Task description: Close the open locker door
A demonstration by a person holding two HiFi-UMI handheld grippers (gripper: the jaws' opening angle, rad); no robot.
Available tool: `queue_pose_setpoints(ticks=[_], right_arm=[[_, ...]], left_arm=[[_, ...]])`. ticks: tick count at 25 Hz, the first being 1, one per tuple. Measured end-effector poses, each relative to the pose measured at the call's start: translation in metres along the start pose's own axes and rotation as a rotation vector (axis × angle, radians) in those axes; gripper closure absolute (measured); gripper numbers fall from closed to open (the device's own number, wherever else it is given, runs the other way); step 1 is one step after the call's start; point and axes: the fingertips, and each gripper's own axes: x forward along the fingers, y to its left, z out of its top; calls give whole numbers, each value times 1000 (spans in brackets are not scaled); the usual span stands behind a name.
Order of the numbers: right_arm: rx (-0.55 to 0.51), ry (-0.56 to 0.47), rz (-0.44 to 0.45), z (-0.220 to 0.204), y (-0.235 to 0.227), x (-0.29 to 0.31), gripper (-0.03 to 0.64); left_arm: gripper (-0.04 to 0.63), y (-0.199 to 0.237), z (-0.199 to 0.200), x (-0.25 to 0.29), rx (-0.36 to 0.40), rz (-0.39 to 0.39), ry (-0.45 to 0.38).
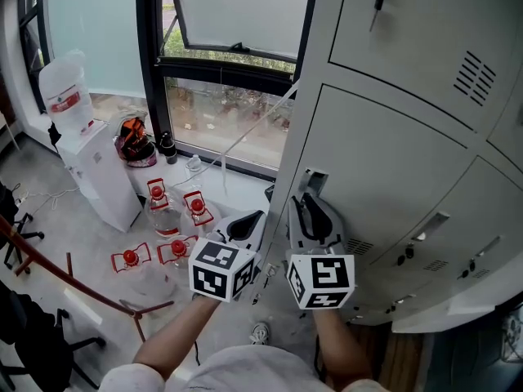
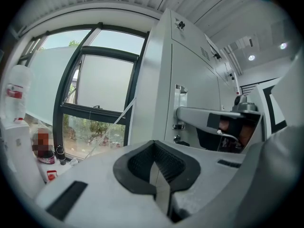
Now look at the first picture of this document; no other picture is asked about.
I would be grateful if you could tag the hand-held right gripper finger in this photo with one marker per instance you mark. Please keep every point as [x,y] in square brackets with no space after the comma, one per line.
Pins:
[334,228]
[296,223]

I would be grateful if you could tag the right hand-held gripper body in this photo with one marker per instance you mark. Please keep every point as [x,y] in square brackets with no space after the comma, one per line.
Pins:
[327,274]

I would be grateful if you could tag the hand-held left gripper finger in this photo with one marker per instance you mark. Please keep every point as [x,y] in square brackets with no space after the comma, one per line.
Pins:
[258,232]
[235,219]

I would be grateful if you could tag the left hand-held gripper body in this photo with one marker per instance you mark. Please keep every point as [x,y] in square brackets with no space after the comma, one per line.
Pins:
[212,274]

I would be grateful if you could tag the grey metal locker door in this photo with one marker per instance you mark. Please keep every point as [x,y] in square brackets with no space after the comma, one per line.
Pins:
[380,166]

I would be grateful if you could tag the person's left forearm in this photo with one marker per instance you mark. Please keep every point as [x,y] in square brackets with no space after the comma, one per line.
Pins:
[180,333]

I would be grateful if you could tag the person's right forearm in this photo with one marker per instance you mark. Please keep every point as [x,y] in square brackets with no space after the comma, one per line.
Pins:
[339,345]

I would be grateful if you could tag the open frosted window sash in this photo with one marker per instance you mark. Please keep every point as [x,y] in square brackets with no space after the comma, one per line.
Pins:
[241,10]

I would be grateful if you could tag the grey metal locker cabinet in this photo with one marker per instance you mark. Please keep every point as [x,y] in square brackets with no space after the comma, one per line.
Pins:
[421,35]

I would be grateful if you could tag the small clear plastic bottle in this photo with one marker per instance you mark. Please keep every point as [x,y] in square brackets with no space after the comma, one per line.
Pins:
[193,167]

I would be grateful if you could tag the person's white sneaker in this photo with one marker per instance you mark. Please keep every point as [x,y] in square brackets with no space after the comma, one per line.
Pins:
[260,334]

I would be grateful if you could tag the black flask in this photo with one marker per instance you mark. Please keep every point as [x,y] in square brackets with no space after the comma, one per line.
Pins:
[168,149]

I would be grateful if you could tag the person's white shirt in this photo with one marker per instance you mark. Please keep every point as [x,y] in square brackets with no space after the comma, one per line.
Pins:
[253,372]

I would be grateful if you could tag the orange and black helmet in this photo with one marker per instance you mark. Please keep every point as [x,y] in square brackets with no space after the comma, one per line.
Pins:
[135,143]

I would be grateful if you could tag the white water dispenser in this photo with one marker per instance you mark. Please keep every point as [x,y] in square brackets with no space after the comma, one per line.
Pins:
[106,178]

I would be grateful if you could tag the red-brown metal stand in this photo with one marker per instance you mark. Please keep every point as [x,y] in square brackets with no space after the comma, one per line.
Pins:
[61,278]

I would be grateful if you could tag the black office chair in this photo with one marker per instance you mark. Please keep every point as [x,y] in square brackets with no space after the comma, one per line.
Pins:
[12,219]
[37,337]

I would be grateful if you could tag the large clear water jug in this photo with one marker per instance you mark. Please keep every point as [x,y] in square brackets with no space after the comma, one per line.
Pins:
[65,92]

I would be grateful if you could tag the black window frame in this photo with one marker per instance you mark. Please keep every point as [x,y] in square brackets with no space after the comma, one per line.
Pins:
[151,55]

